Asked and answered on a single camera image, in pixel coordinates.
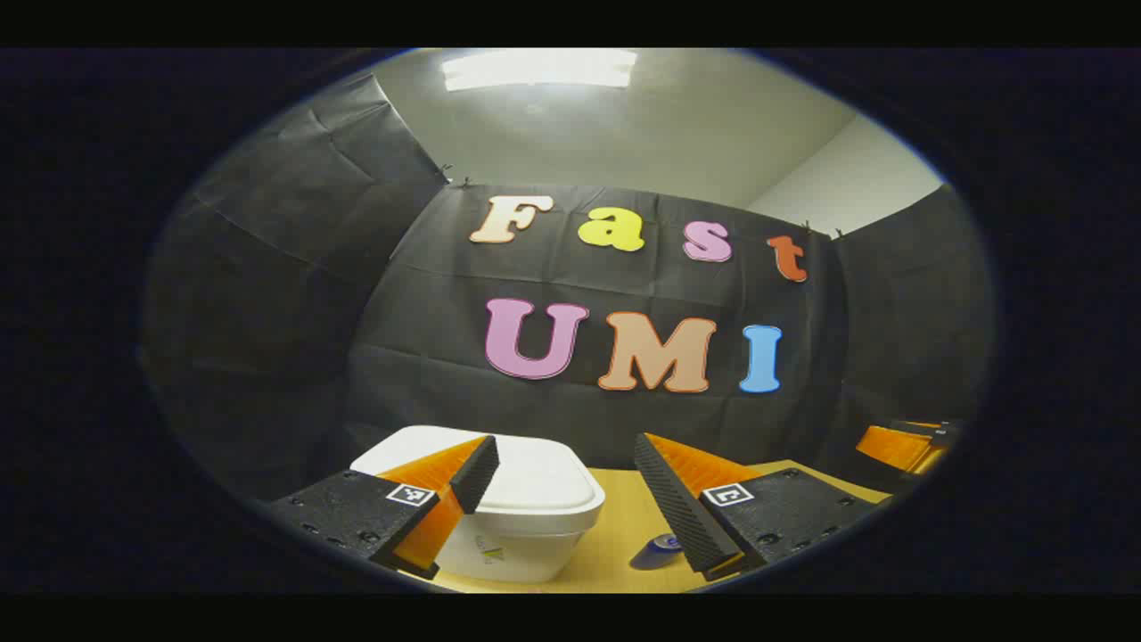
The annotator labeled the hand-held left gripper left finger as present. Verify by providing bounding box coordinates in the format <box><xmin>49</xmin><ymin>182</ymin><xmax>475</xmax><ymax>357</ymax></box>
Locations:
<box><xmin>270</xmin><ymin>434</ymin><xmax>501</xmax><ymax>581</ymax></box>

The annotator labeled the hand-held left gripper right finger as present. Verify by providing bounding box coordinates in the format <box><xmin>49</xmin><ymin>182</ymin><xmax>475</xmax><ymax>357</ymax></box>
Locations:
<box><xmin>634</xmin><ymin>432</ymin><xmax>880</xmax><ymax>582</ymax></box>

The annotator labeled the blue pop can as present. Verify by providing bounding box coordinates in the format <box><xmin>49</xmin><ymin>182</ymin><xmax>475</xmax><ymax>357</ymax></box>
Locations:
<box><xmin>628</xmin><ymin>533</ymin><xmax>684</xmax><ymax>572</ymax></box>

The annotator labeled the white desktop garbage bin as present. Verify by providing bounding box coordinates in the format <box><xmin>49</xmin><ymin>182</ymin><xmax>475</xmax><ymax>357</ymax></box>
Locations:
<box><xmin>349</xmin><ymin>425</ymin><xmax>606</xmax><ymax>585</ymax></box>

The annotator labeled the wooden desktop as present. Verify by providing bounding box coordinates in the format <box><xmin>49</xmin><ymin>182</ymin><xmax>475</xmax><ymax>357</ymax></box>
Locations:
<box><xmin>428</xmin><ymin>459</ymin><xmax>892</xmax><ymax>594</ymax></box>

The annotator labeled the black backdrop cloth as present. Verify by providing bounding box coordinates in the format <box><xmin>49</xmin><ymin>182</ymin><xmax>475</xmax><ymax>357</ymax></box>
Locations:
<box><xmin>143</xmin><ymin>71</ymin><xmax>995</xmax><ymax>500</ymax></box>

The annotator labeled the ceiling light panel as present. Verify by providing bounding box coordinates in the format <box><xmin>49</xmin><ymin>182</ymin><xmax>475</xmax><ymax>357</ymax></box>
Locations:
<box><xmin>441</xmin><ymin>49</ymin><xmax>639</xmax><ymax>92</ymax></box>

